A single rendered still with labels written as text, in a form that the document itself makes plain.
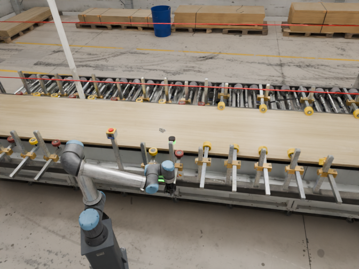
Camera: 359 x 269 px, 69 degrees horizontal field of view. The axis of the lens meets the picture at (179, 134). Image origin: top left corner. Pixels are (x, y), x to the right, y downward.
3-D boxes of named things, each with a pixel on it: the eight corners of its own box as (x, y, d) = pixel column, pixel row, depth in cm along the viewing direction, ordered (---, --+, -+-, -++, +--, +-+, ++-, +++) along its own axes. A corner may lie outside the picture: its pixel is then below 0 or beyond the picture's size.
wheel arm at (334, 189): (341, 204, 191) (342, 202, 189) (336, 204, 191) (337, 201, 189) (327, 167, 218) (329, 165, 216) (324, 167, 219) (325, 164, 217)
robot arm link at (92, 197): (86, 219, 216) (55, 153, 168) (90, 200, 230) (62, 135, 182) (104, 217, 217) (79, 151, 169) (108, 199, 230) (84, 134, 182)
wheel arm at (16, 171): (14, 179, 242) (12, 176, 240) (10, 179, 243) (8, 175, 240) (40, 147, 275) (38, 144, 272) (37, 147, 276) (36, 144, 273)
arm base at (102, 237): (109, 242, 211) (106, 236, 204) (85, 249, 207) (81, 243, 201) (107, 222, 225) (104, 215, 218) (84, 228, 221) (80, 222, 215)
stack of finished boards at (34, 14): (56, 12, 921) (54, 6, 910) (9, 36, 741) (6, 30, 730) (37, 12, 934) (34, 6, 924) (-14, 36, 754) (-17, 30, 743)
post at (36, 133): (54, 168, 267) (36, 132, 236) (51, 167, 267) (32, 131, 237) (56, 165, 269) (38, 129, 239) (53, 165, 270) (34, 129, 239)
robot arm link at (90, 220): (82, 238, 203) (75, 226, 192) (86, 219, 217) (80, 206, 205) (101, 237, 204) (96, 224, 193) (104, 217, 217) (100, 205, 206)
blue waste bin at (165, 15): (170, 38, 718) (168, 10, 672) (150, 37, 729) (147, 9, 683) (175, 31, 762) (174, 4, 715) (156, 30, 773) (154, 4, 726)
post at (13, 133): (33, 167, 272) (12, 132, 241) (30, 167, 273) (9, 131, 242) (34, 165, 275) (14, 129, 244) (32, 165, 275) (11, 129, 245)
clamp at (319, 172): (335, 178, 211) (337, 174, 207) (317, 176, 213) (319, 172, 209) (333, 172, 215) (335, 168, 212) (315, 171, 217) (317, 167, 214)
